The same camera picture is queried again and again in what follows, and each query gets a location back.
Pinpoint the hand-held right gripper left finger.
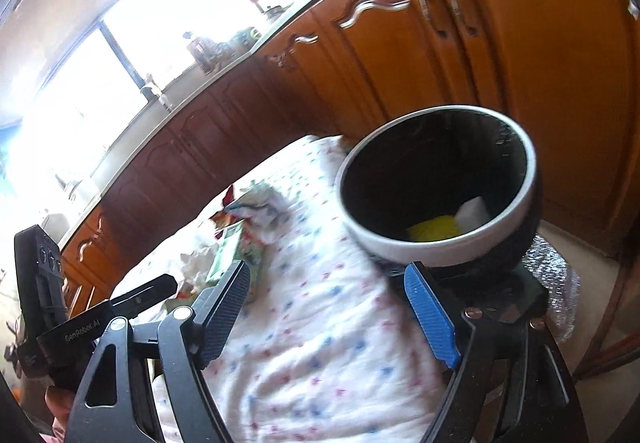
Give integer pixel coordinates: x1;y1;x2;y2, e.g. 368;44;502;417
65;260;251;443

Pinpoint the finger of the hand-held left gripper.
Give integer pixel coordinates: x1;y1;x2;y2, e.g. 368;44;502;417
111;274;178;319

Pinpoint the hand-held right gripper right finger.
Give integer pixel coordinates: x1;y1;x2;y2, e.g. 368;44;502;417
404;263;588;443

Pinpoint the white round trash bin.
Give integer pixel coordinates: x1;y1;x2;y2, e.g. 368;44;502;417
335;106;543;281

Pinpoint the green drink pouch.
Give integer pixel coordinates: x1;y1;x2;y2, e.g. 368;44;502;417
207;222;263;299

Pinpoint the black bin liner bag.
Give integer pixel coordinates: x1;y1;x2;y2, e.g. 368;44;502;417
342;110;543;281

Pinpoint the person's left hand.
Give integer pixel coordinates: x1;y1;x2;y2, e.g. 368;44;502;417
45;385;76;424

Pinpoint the white crumpled tissue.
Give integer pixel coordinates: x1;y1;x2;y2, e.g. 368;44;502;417
235;182;287;244
179;243;221;285

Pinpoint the yellow wrapper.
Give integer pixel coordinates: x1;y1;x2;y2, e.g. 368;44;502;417
406;217;458;241

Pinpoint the white dotted printed cloth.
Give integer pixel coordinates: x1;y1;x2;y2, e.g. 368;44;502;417
112;136;451;443

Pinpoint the red orange snack wrapper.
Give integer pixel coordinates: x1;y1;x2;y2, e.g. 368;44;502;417
212;186;242;228

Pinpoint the white foam fruit net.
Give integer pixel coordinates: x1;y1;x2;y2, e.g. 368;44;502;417
455;197;488;230

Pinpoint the silver foil mat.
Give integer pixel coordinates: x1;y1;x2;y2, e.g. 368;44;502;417
530;233;582;341

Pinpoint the kitchen faucet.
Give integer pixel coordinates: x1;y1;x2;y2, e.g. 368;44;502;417
141;73;174;112

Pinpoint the bright window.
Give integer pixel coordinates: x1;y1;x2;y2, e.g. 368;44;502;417
0;0;281;184

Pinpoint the utensil holder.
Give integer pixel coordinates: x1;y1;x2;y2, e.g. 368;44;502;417
187;36;221;74

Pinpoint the wooden kitchen cabinet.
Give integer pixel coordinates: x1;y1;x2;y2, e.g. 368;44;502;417
57;0;640;319

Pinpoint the wooden furniture frame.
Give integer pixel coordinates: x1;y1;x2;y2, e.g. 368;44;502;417
572;243;640;381

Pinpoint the metal cabinet door handle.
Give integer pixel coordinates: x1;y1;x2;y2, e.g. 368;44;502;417
447;0;479;37
417;0;448;40

